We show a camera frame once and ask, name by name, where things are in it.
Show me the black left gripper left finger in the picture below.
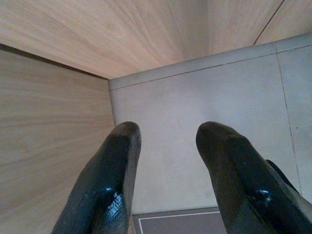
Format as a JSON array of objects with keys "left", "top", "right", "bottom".
[{"left": 51, "top": 121, "right": 142, "bottom": 234}]

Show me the wood sink cabinet door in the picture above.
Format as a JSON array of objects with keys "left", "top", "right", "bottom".
[
  {"left": 0, "top": 0, "right": 286, "bottom": 80},
  {"left": 253, "top": 0, "right": 312, "bottom": 46}
]

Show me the grey floor mat white border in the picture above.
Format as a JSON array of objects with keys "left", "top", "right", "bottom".
[{"left": 132, "top": 206, "right": 227, "bottom": 234}]

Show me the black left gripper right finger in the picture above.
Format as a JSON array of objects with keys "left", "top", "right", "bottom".
[{"left": 195, "top": 121, "right": 312, "bottom": 234}]

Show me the wood cabinet side panel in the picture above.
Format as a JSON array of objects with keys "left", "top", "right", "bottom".
[{"left": 0, "top": 43, "right": 116, "bottom": 234}]

